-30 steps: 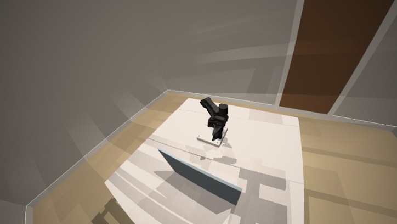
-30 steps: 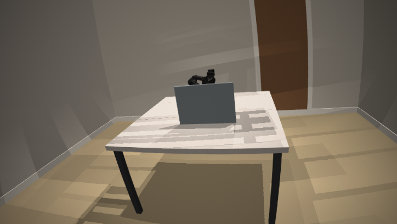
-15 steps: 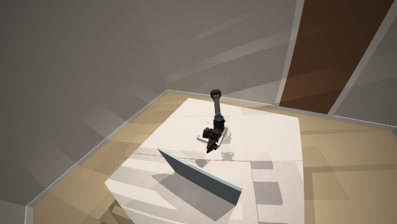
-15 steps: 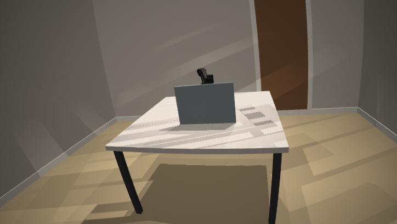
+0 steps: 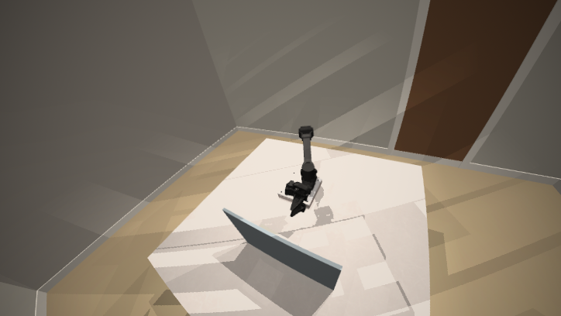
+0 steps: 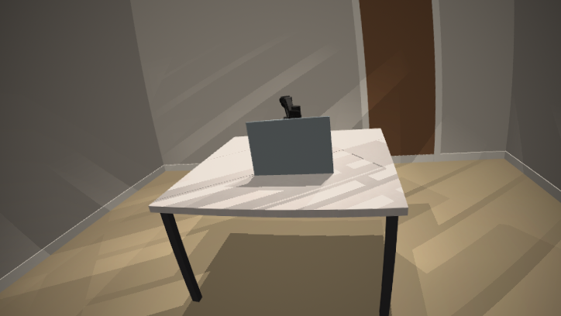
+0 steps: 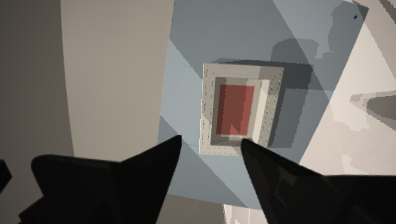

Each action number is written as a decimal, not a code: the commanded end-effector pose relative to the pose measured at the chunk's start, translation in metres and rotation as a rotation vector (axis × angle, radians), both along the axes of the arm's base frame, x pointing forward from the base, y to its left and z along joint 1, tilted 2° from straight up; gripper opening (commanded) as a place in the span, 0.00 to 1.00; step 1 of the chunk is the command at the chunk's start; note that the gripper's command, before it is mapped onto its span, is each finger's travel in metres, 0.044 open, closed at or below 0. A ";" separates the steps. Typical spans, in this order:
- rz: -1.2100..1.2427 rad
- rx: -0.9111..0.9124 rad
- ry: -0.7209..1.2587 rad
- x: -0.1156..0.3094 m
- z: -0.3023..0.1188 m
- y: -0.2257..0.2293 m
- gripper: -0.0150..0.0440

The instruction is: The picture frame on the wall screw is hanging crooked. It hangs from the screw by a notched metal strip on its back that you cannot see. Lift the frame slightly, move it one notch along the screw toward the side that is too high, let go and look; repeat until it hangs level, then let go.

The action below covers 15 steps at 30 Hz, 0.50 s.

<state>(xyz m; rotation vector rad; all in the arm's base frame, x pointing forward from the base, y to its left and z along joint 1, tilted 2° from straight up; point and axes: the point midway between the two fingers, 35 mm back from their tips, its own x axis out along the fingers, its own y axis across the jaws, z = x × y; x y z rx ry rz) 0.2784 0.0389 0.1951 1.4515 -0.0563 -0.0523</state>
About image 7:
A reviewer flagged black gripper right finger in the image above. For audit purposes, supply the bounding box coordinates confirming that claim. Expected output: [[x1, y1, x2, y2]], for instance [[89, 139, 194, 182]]
[[241, 139, 396, 224]]

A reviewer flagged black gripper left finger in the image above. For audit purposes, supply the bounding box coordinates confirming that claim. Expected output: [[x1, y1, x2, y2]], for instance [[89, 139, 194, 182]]
[[31, 135, 182, 224]]

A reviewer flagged beige picture frame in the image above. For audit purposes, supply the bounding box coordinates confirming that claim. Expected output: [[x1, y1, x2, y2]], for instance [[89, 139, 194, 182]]
[[199, 62, 284, 156]]

